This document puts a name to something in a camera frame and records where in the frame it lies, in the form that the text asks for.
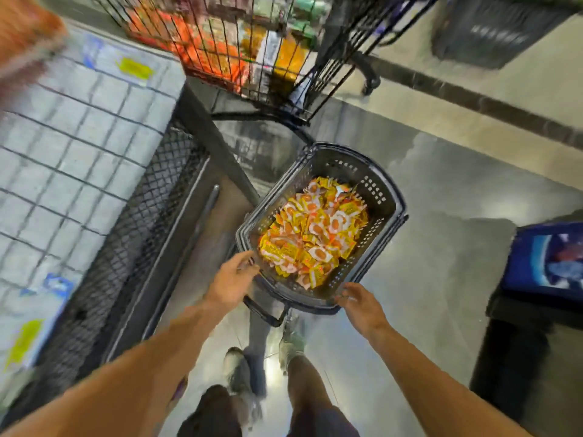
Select person's right hand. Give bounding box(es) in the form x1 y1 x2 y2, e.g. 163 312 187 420
332 282 393 342

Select person's left hand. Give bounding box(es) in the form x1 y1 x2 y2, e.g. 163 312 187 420
202 250 262 313

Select heap of yellow sausage bundles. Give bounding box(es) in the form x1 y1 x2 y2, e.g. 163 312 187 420
257 175 370 290

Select black shopping basket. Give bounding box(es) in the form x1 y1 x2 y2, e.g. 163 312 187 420
235 143 408 326

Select tiled white display table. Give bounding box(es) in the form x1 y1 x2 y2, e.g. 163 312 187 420
0 18 261 424

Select long orange sausage pack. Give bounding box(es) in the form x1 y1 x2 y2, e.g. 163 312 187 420
0 0 69 83

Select person's left forearm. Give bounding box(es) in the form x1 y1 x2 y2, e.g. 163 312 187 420
0 300 229 437

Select person's right forearm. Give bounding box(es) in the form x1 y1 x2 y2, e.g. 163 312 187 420
369 325 534 437

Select person's right shoe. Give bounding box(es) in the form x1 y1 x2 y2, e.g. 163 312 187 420
278 314 308 374

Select person's shoe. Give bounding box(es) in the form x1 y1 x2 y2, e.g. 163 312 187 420
221 345 265 429
278 314 308 374

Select person's right leg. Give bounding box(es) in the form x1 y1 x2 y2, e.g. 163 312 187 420
287 354 333 410

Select person's left shoe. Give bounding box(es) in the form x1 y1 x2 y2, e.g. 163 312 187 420
221 345 265 429

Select black basket holding groceries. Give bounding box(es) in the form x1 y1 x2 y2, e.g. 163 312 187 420
430 0 575 71

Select black shorts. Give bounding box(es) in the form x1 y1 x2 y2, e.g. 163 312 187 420
177 385 361 437

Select dark blue display stand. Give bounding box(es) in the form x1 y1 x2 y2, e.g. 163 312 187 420
469 218 583 437

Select blue yellow price label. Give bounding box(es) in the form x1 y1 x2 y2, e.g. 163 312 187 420
4 273 78 370
82 36 156 83

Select black wire shopping cart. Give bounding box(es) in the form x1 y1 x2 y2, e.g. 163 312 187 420
95 0 438 124

